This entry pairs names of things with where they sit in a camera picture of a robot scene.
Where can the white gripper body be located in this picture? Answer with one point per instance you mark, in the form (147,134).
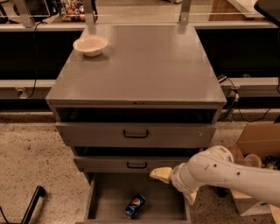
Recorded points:
(177,178)

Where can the blue pepsi can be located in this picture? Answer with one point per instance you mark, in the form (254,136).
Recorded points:
(135,205)

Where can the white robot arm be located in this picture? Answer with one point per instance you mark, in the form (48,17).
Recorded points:
(216,167)

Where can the grey open bottom drawer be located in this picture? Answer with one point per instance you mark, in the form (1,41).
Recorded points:
(110,194)

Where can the grey drawer cabinet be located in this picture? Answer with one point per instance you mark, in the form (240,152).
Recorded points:
(148,73)

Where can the grey middle drawer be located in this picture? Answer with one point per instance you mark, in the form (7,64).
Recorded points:
(120,164)

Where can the grey top drawer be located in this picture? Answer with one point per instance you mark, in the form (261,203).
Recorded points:
(135,135)

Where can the clear plastic cup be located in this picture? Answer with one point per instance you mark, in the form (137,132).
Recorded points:
(254,160)

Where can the brown cardboard box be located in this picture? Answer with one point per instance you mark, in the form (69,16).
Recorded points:
(264,141)

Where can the black metal bar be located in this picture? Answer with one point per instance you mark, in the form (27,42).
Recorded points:
(40,192)

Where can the white paper bowl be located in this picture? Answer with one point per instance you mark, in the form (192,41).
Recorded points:
(91,45)

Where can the snack basket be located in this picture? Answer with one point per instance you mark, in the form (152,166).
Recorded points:
(72,10)

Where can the black monitor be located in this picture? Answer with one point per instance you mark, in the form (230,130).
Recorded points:
(39,9)

